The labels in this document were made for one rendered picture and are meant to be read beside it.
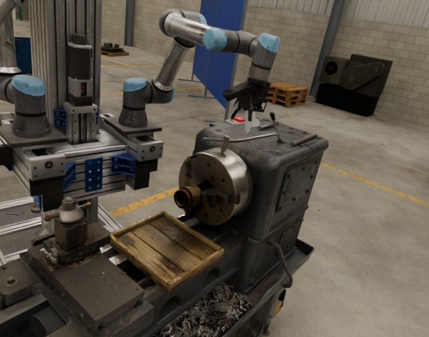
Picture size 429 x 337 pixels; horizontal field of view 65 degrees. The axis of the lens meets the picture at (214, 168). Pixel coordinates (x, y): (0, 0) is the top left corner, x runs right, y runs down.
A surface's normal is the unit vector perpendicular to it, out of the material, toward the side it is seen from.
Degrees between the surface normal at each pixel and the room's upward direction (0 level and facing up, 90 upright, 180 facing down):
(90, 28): 90
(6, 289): 0
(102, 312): 0
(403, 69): 90
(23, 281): 0
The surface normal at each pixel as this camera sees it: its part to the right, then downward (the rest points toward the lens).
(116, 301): 0.15, -0.91
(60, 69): 0.67, 0.40
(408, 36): -0.62, 0.22
